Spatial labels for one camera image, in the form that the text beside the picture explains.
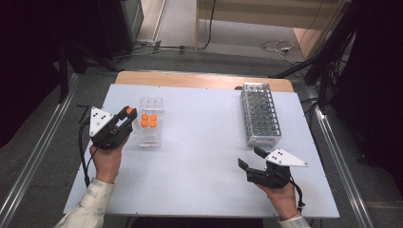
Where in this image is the clear acrylic tube rack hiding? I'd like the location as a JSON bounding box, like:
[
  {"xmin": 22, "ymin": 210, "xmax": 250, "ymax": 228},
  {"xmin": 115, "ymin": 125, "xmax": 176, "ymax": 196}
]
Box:
[{"xmin": 133, "ymin": 97, "xmax": 164, "ymax": 148}]

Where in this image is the floor power strip with cables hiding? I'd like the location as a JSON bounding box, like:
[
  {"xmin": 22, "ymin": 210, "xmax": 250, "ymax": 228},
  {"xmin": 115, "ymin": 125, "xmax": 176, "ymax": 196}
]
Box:
[{"xmin": 113, "ymin": 39, "xmax": 198, "ymax": 60}]

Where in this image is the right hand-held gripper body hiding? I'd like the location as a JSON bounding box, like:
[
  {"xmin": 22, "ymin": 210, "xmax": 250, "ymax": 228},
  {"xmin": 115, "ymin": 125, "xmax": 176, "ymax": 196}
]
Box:
[{"xmin": 245, "ymin": 147, "xmax": 310, "ymax": 190}]

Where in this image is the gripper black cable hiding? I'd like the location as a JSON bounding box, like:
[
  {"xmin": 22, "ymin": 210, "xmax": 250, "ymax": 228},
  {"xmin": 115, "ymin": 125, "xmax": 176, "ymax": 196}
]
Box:
[
  {"xmin": 77, "ymin": 117, "xmax": 93, "ymax": 188},
  {"xmin": 286, "ymin": 175, "xmax": 307, "ymax": 212}
]

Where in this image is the black metal stand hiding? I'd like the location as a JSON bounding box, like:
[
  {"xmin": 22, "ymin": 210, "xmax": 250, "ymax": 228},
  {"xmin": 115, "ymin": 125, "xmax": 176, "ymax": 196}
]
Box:
[{"xmin": 56, "ymin": 41, "xmax": 122, "ymax": 105}]

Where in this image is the person's left hand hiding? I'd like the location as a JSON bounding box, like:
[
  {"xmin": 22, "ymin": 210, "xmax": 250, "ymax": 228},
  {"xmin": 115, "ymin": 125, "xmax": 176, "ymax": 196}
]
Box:
[{"xmin": 89, "ymin": 137, "xmax": 130, "ymax": 184}]

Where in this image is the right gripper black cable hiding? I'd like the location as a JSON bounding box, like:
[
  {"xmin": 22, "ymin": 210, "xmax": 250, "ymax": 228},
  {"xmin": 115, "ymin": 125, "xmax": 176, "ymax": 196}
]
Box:
[{"xmin": 286, "ymin": 175, "xmax": 307, "ymax": 212}]

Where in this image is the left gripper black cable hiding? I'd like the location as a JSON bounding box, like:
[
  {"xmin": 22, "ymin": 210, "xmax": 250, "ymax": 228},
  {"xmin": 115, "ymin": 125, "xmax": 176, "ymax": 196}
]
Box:
[{"xmin": 77, "ymin": 117, "xmax": 93, "ymax": 188}]

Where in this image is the metal wire tube rack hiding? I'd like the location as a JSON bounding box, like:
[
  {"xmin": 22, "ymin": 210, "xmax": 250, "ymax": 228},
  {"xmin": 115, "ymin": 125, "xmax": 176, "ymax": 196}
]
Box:
[{"xmin": 240, "ymin": 82, "xmax": 283, "ymax": 148}]

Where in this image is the metal floor rail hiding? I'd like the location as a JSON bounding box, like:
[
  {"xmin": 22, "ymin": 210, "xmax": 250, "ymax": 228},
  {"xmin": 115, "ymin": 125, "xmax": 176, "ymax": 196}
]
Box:
[
  {"xmin": 0, "ymin": 73, "xmax": 81, "ymax": 222},
  {"xmin": 305, "ymin": 85, "xmax": 376, "ymax": 228}
]

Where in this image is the person's right hand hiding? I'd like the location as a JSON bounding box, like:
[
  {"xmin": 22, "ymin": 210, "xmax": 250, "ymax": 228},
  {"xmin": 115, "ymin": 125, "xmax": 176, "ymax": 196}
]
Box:
[{"xmin": 256, "ymin": 181, "xmax": 299, "ymax": 221}]

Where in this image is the beige wooden cabinet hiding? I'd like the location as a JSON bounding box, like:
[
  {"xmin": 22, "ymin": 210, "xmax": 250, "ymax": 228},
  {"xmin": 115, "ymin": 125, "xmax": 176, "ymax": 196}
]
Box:
[{"xmin": 194, "ymin": 0, "xmax": 353, "ymax": 61}]

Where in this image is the black stand with cables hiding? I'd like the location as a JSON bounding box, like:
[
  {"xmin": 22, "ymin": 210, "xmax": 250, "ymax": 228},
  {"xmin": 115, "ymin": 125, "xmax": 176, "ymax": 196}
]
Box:
[{"xmin": 269, "ymin": 0, "xmax": 362, "ymax": 112}]

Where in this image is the black hanging cable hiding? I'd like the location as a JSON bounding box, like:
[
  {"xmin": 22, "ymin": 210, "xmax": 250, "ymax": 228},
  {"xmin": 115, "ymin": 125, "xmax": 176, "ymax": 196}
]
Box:
[{"xmin": 202, "ymin": 0, "xmax": 218, "ymax": 51}]

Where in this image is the black cabinet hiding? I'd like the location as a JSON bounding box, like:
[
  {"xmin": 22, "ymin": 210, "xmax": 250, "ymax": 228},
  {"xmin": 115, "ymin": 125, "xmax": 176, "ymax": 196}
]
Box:
[{"xmin": 94, "ymin": 0, "xmax": 145, "ymax": 60}]

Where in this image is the white floor cable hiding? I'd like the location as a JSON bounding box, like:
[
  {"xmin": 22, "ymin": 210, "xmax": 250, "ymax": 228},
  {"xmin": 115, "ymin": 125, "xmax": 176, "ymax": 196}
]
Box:
[{"xmin": 259, "ymin": 39, "xmax": 306, "ymax": 67}]

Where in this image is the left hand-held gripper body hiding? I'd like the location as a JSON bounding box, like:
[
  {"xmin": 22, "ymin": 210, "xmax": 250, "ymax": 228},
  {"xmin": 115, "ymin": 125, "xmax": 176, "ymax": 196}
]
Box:
[{"xmin": 88, "ymin": 106, "xmax": 133, "ymax": 151}]

